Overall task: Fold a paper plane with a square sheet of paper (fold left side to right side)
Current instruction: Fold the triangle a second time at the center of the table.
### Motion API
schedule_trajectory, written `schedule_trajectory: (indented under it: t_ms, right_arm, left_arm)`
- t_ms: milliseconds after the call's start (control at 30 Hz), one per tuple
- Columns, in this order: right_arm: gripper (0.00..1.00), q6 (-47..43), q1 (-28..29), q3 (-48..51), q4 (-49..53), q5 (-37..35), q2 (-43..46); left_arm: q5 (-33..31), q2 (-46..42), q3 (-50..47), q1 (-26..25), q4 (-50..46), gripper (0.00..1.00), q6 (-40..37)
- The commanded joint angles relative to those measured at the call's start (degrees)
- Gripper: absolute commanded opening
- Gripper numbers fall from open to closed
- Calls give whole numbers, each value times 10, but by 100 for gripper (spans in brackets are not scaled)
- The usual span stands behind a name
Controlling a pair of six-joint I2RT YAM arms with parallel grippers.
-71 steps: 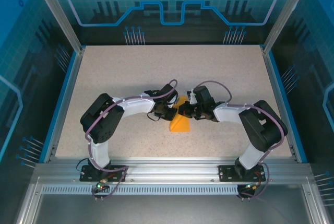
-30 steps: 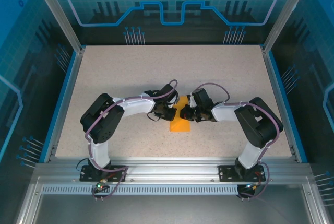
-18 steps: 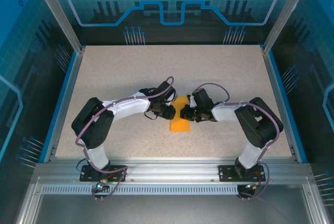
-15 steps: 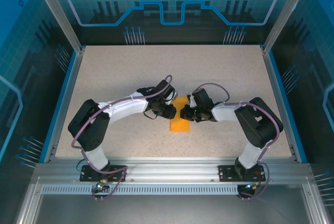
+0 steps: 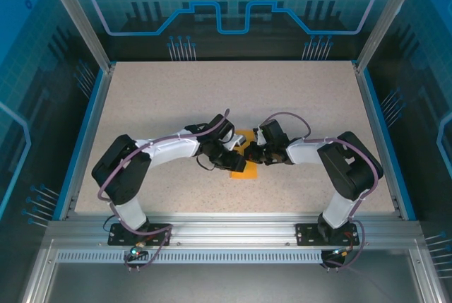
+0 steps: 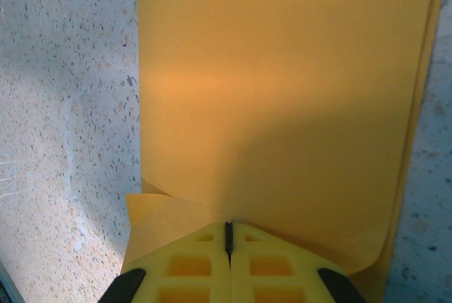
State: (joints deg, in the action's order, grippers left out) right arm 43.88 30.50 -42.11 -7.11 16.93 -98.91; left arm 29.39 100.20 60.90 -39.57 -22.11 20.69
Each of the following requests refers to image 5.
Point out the connector with green light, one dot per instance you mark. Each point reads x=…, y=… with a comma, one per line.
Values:
x=340, y=253
x=137, y=250

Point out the aluminium side rail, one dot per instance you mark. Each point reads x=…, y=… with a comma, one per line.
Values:
x=369, y=112
x=99, y=112

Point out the aluminium corner post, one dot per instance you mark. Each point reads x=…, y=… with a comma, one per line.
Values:
x=379, y=24
x=84, y=24

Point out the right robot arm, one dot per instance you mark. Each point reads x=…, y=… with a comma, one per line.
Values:
x=349, y=165

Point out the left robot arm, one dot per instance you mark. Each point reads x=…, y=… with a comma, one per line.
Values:
x=120, y=172

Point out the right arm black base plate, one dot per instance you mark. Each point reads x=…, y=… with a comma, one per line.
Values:
x=307, y=235

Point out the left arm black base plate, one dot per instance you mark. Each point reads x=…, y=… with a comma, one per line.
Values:
x=159, y=236

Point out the aluminium cross rail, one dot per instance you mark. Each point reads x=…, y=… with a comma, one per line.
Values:
x=229, y=229

